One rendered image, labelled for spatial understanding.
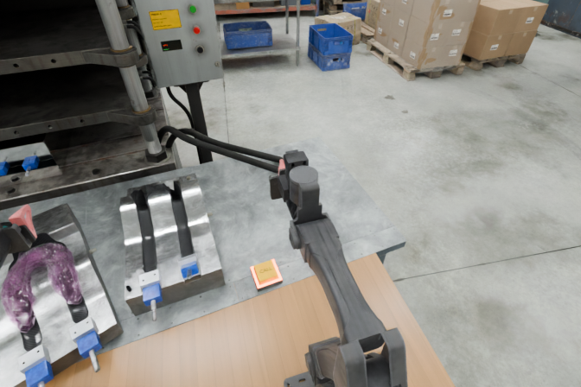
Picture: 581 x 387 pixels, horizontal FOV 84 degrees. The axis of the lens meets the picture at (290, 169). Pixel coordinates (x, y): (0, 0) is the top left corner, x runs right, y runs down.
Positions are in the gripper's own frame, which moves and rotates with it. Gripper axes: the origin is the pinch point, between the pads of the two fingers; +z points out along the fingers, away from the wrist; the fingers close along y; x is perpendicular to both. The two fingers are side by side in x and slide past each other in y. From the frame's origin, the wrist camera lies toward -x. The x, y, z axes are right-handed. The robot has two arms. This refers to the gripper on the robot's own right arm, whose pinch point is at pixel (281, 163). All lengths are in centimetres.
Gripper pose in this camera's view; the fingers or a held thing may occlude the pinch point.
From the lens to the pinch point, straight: 81.7
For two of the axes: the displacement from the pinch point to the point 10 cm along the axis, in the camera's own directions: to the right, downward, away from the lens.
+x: 0.1, 7.9, 6.1
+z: -2.8, -5.8, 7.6
